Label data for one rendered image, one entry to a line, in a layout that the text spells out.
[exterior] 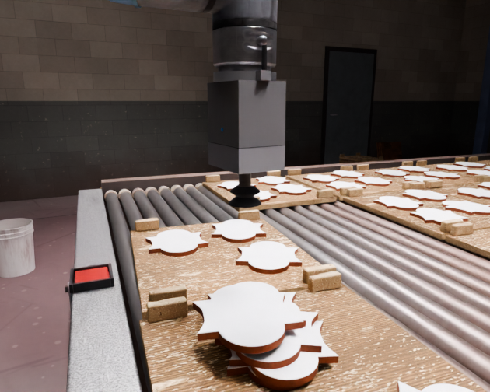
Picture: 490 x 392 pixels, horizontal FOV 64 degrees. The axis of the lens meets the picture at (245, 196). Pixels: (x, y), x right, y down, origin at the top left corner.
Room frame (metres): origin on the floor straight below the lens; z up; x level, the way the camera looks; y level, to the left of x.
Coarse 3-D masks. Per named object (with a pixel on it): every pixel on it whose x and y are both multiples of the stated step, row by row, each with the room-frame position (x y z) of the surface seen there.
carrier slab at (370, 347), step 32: (192, 320) 0.52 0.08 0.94; (320, 320) 0.52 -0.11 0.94; (352, 320) 0.52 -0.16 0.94; (384, 320) 0.52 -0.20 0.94; (160, 352) 0.44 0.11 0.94; (192, 352) 0.44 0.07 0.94; (224, 352) 0.44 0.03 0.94; (352, 352) 0.44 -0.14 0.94; (384, 352) 0.44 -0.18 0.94; (416, 352) 0.44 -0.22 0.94; (160, 384) 0.38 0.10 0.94; (192, 384) 0.38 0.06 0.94; (224, 384) 0.38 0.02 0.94; (256, 384) 0.38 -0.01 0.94; (320, 384) 0.38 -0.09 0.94; (352, 384) 0.38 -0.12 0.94; (384, 384) 0.38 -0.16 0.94; (416, 384) 0.38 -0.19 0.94
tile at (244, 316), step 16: (224, 288) 0.52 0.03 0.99; (240, 288) 0.52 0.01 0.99; (256, 288) 0.52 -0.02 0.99; (208, 304) 0.47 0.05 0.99; (224, 304) 0.47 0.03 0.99; (240, 304) 0.47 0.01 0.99; (256, 304) 0.47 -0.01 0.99; (272, 304) 0.47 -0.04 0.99; (208, 320) 0.43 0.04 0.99; (224, 320) 0.43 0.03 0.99; (240, 320) 0.43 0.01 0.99; (256, 320) 0.43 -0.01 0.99; (272, 320) 0.43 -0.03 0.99; (288, 320) 0.43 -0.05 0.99; (208, 336) 0.41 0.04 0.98; (224, 336) 0.40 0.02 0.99; (240, 336) 0.40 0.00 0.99; (256, 336) 0.40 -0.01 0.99; (272, 336) 0.40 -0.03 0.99; (240, 352) 0.38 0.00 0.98; (256, 352) 0.38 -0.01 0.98
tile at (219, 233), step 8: (216, 224) 0.95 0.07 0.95; (224, 224) 0.95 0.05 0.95; (232, 224) 0.95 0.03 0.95; (240, 224) 0.95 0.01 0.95; (248, 224) 0.95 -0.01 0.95; (256, 224) 0.95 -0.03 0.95; (216, 232) 0.88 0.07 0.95; (224, 232) 0.88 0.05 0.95; (232, 232) 0.88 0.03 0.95; (240, 232) 0.88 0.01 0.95; (248, 232) 0.88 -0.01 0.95; (256, 232) 0.88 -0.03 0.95; (232, 240) 0.84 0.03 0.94; (240, 240) 0.84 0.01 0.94; (248, 240) 0.85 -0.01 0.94
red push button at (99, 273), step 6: (84, 270) 0.71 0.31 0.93; (90, 270) 0.71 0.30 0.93; (96, 270) 0.71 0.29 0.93; (102, 270) 0.71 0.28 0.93; (78, 276) 0.68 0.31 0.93; (84, 276) 0.68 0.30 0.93; (90, 276) 0.68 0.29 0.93; (96, 276) 0.68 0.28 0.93; (102, 276) 0.68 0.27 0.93; (108, 276) 0.68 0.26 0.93
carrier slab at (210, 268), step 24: (144, 240) 0.85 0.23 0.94; (216, 240) 0.85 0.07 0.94; (264, 240) 0.85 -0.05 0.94; (288, 240) 0.85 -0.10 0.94; (144, 264) 0.72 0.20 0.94; (168, 264) 0.72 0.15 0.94; (192, 264) 0.72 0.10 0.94; (216, 264) 0.72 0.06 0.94; (312, 264) 0.72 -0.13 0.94; (144, 288) 0.62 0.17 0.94; (192, 288) 0.62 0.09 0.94; (216, 288) 0.62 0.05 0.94; (288, 288) 0.62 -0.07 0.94; (144, 312) 0.54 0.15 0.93
